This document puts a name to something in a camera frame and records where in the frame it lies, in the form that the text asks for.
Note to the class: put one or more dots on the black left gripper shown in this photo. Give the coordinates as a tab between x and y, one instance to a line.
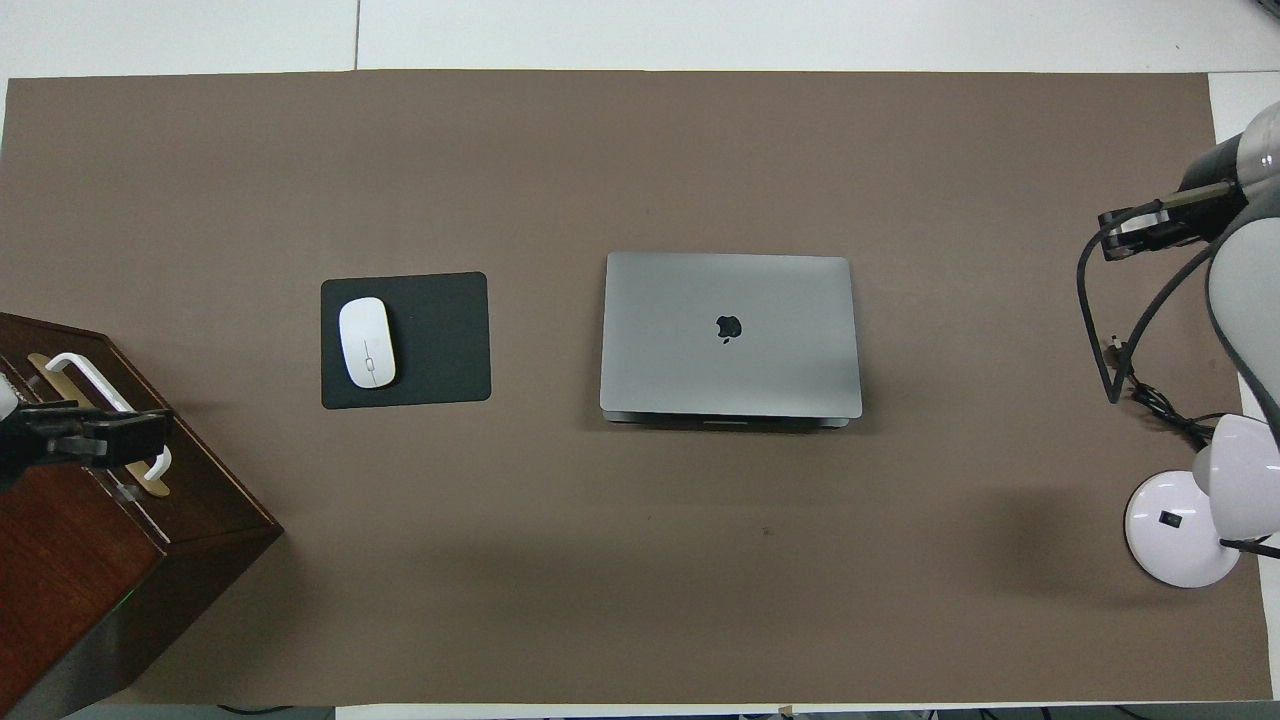
50	435

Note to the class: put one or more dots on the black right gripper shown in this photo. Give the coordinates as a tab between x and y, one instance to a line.
1210	190

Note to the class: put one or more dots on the grey aluminium laptop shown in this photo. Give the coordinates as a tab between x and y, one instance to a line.
730	370

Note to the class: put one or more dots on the dark brown wooden box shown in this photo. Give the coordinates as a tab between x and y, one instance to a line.
60	560

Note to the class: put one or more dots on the white computer mouse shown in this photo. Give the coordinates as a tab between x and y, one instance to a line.
367	342

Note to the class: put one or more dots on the white desk lamp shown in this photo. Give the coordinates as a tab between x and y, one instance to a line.
1170	530

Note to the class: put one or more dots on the black mouse pad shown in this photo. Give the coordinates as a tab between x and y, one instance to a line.
440	340

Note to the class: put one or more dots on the brown table mat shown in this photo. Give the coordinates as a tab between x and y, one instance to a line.
600	600

